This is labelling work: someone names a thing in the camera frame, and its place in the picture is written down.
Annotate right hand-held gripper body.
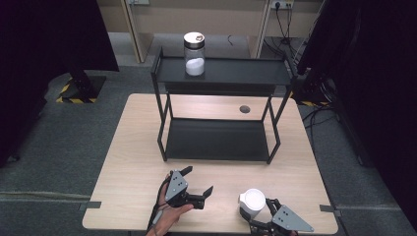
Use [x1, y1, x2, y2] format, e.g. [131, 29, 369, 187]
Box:
[248, 204, 316, 236]

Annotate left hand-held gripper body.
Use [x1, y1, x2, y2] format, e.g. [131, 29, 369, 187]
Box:
[163, 169, 207, 210]

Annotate jar with white lid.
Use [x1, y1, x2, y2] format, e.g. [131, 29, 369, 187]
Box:
[238, 188, 267, 220]

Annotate black two-tier metal shelf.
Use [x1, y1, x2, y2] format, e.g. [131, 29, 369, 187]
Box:
[150, 46, 299, 165]

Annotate glass jar with silver lid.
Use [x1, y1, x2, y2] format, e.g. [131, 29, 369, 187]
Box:
[183, 31, 207, 78]

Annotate person's left hand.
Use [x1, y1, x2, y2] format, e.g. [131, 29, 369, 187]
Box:
[146, 174, 195, 236]

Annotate grey floor tape strip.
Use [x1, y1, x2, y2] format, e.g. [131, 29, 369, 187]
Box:
[319, 204, 342, 218]
[78, 201, 102, 211]

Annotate stand base with hazard tape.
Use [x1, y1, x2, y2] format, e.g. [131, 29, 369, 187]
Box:
[55, 71, 108, 105]
[289, 68, 332, 107]

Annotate black curtain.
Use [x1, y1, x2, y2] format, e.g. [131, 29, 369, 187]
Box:
[296, 0, 417, 232]
[0, 0, 120, 169]

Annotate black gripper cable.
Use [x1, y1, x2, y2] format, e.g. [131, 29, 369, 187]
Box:
[147, 181, 171, 232]

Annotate black floor cables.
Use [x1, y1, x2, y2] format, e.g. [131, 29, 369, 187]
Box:
[302, 103, 340, 155]

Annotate beige partition post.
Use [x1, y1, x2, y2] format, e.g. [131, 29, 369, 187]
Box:
[120, 0, 155, 64]
[247, 0, 273, 60]

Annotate black power cables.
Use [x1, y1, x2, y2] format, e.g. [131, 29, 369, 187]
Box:
[264, 2, 296, 59]

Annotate wall power socket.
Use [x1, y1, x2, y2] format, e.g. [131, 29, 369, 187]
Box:
[269, 0, 295, 10]

